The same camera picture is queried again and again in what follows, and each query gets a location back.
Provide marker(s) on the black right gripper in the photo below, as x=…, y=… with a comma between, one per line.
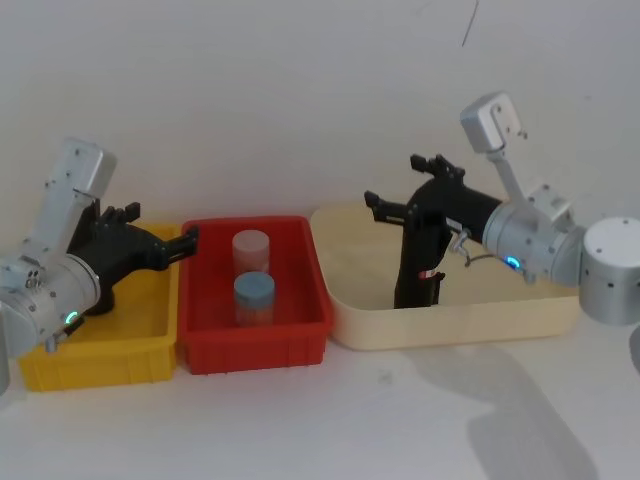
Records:
x=425, y=235

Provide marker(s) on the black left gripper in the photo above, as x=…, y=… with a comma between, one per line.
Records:
x=125, y=250

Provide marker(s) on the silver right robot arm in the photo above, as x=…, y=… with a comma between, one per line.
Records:
x=530, y=240

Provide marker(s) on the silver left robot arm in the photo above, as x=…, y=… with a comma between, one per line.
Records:
x=45, y=295

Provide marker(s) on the clear jar with white lid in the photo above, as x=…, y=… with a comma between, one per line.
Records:
x=251, y=250

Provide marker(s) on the clear jar with blue lid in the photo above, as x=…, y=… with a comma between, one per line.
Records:
x=254, y=295

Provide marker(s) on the yellow plastic bin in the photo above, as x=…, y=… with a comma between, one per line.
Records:
x=120, y=350

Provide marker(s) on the cream shallow tray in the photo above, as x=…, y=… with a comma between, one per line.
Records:
x=450, y=322

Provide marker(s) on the red plastic bin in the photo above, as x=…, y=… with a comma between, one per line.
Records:
x=250, y=350

